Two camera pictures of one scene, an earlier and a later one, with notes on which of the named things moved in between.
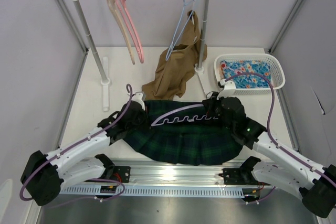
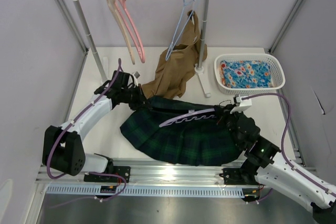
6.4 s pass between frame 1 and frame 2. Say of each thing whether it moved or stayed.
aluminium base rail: stayed
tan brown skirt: stayed
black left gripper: moved
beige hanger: stayed
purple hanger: moved
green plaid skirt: stayed
